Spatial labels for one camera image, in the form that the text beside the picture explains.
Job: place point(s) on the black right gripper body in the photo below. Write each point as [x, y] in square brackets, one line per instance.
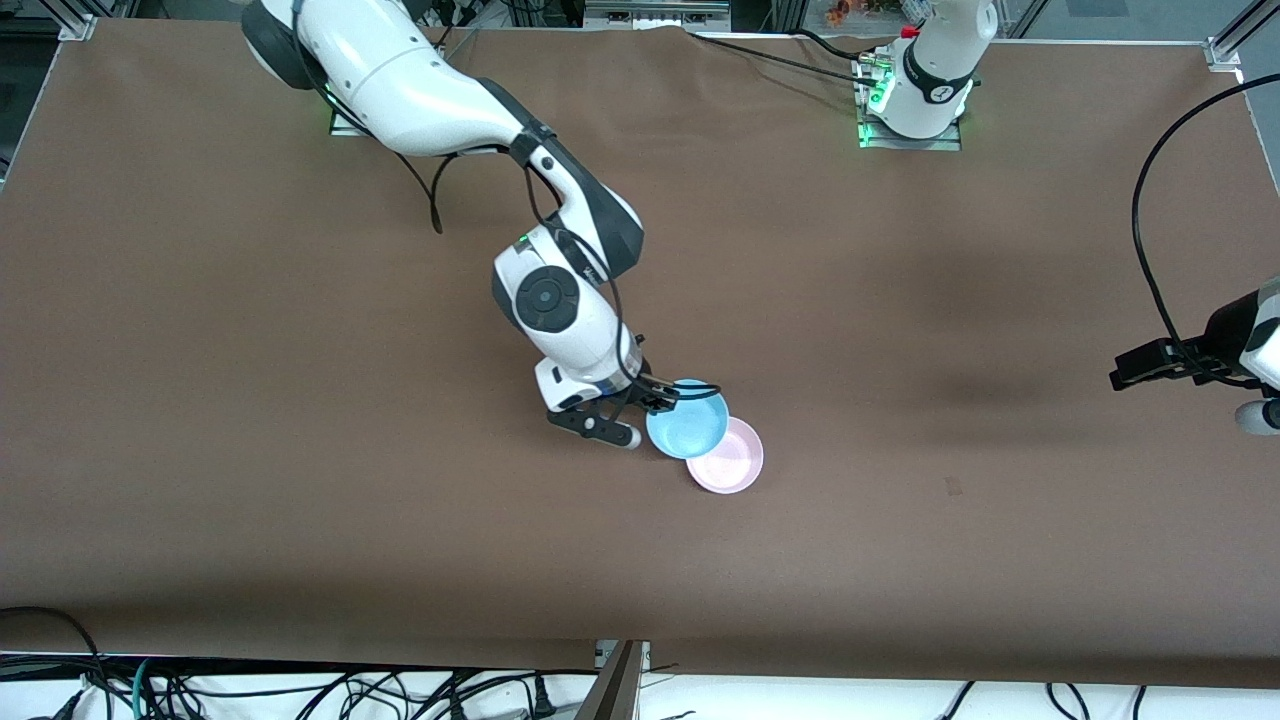
[645, 390]

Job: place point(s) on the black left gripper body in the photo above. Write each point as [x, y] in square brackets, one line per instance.
[1222, 336]

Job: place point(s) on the blue bowl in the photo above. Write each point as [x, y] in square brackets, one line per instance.
[690, 420]

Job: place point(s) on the pink bowl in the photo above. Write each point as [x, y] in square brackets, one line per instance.
[735, 465]

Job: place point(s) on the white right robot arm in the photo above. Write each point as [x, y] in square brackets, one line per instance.
[400, 80]

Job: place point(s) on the brown table cover sheet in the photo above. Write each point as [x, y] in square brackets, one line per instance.
[640, 560]

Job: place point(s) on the grey aluminium profile beam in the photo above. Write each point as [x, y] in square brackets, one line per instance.
[615, 690]

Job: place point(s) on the grey equipment box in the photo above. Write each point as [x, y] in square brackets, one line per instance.
[655, 15]

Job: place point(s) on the orange colourful object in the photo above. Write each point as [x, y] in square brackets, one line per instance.
[845, 12]

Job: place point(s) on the aluminium frame extrusion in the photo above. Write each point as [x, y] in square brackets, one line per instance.
[78, 25]
[1225, 50]

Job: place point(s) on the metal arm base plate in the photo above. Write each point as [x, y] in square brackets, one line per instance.
[336, 127]
[945, 145]

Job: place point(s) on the aluminium frame post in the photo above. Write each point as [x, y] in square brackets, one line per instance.
[787, 12]

